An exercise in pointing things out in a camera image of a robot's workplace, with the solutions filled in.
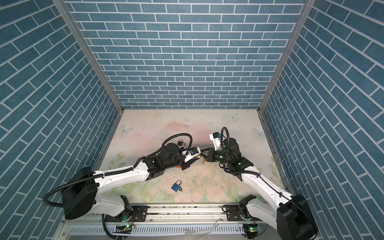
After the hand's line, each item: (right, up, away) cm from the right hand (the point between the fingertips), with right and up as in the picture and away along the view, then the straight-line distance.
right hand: (197, 152), depth 77 cm
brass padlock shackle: (+3, -3, -4) cm, 6 cm away
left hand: (0, -1, +1) cm, 2 cm away
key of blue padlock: (-9, -21, +4) cm, 24 cm away
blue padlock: (-12, -20, +6) cm, 24 cm away
